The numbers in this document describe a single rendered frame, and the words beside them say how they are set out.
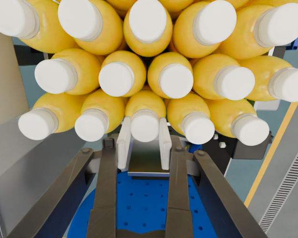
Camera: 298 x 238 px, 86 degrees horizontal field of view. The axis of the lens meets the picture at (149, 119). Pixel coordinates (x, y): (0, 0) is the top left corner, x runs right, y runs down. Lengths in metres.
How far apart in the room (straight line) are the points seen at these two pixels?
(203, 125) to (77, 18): 0.19
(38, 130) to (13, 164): 0.48
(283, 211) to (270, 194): 0.34
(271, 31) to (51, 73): 0.24
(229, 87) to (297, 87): 0.08
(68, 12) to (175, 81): 0.13
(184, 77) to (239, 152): 0.25
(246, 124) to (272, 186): 1.98
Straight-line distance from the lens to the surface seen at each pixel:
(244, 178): 1.98
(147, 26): 0.19
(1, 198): 0.73
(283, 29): 0.24
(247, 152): 0.40
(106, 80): 0.20
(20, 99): 0.36
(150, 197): 0.35
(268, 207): 2.42
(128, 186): 0.38
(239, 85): 0.22
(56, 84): 0.22
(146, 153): 0.36
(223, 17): 0.21
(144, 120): 0.20
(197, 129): 0.22
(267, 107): 0.56
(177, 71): 0.19
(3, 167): 0.72
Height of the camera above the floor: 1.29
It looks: 69 degrees down
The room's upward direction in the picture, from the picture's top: 180 degrees clockwise
